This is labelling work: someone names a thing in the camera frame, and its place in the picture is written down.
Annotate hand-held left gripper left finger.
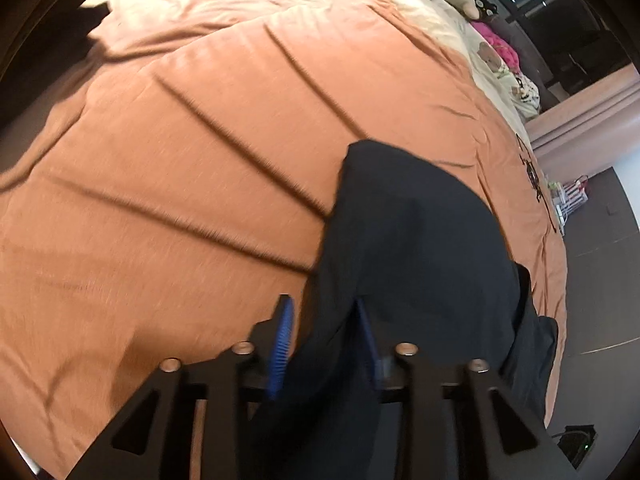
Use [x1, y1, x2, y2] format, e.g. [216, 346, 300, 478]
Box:
[65, 294, 296, 480]

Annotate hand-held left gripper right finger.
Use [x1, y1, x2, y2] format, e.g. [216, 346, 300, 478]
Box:
[356, 300, 576, 480]

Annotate black pants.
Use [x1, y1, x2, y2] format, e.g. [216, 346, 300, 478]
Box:
[250, 140, 559, 480]

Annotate orange fleece blanket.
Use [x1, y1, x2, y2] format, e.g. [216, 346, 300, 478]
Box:
[0, 0, 569, 480]

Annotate dark box with green light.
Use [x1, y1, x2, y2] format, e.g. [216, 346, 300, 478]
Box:
[550, 424, 599, 472]

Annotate white storage rack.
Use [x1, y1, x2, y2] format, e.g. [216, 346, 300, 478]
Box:
[545, 172, 592, 234]

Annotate white printed cloth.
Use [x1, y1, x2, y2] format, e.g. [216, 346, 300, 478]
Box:
[510, 72, 542, 117]

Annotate pink curtain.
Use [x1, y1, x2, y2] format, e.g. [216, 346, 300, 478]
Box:
[525, 64, 640, 172]

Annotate small brown teddy bear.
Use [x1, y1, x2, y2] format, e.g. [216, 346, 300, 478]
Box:
[477, 42, 504, 69]

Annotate cream blanket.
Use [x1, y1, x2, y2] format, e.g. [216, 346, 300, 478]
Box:
[395, 0, 541, 122]

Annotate pink patterned clothing pile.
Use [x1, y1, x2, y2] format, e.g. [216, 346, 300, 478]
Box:
[472, 20, 524, 72]

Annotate black plush toy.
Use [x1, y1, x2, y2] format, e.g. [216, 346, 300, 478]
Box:
[467, 0, 501, 22]

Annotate dark window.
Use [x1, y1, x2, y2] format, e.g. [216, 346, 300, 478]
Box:
[479, 0, 634, 97]

